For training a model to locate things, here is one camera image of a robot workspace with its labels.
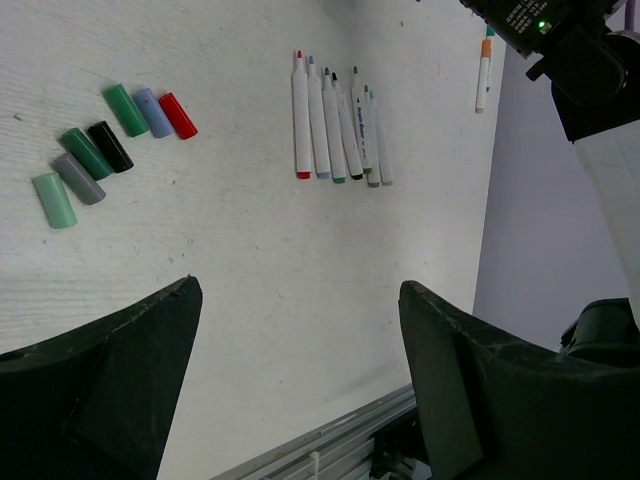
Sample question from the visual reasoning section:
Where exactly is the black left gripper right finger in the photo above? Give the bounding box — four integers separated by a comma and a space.
398, 281, 639, 479

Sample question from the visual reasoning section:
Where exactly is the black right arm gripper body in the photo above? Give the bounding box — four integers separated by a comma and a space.
462, 0, 626, 107

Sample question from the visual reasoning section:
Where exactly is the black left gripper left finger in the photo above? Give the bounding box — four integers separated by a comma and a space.
1, 276, 203, 479

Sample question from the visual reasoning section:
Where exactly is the light green pen cap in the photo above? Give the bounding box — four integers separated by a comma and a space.
32, 172, 77, 229

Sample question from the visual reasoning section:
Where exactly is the grey pen cap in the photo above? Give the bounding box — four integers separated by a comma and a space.
51, 153, 106, 205

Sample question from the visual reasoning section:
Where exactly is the light green cap marker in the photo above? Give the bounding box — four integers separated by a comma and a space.
369, 91, 394, 186

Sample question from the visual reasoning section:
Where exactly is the green end marker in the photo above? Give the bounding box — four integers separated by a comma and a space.
351, 66, 372, 175

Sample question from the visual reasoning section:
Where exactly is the black cap marker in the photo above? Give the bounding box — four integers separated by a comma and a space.
331, 72, 364, 180

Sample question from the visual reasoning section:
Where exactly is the black pen cap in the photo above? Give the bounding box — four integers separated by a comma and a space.
87, 121, 134, 173

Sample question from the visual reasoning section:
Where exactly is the dark green pen cap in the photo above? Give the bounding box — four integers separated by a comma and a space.
59, 128, 114, 181

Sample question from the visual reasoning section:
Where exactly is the lavender cap marker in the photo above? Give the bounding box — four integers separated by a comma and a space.
307, 55, 331, 179

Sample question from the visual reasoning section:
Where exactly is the red cap marker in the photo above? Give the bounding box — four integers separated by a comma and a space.
292, 50, 312, 180

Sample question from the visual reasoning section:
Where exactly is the red pen cap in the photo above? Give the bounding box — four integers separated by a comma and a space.
158, 92, 199, 140

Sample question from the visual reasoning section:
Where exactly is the lavender pen cap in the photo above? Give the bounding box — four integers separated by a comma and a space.
133, 88, 175, 139

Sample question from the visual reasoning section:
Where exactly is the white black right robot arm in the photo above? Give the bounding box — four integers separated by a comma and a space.
399, 1, 639, 479

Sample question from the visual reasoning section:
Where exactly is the orange cap marker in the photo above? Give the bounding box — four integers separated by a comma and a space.
475, 37, 492, 114

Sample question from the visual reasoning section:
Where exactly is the aluminium table frame rail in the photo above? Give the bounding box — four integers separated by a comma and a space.
217, 385, 416, 479

